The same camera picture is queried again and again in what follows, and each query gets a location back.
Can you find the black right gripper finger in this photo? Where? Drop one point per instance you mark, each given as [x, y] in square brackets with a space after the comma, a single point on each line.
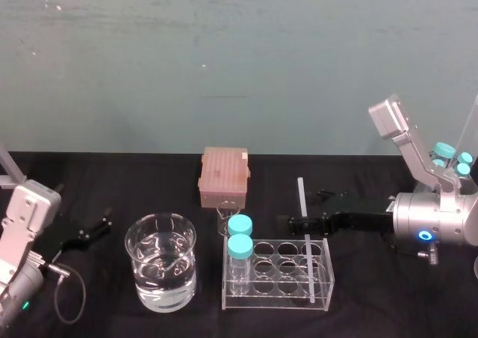
[328, 197]
[308, 224]

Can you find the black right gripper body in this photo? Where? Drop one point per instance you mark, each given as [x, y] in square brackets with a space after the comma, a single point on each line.
[362, 215]

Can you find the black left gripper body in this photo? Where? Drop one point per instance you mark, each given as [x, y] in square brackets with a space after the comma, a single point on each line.
[69, 233]

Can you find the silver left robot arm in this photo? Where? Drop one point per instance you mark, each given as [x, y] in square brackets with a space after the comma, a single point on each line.
[26, 222]

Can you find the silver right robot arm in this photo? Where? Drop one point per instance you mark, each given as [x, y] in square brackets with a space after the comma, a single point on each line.
[429, 211]

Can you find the clear glass stirring rod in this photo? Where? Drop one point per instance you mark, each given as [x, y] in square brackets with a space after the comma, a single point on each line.
[301, 198]
[309, 271]

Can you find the grey metal stand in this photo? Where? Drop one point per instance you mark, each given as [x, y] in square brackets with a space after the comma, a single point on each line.
[11, 170]

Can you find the clear acrylic tube rack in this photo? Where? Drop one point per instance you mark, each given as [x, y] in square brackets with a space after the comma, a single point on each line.
[276, 293]

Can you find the large glass beaker with water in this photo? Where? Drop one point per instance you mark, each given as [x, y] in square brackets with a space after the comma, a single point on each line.
[161, 278]

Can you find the small empty glass beaker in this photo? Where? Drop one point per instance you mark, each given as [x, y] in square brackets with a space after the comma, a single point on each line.
[223, 218]

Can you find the black table cloth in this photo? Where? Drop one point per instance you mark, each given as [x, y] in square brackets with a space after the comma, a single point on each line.
[373, 300]

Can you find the translucent pipette tip box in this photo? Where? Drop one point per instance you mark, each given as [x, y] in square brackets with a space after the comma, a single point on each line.
[223, 181]

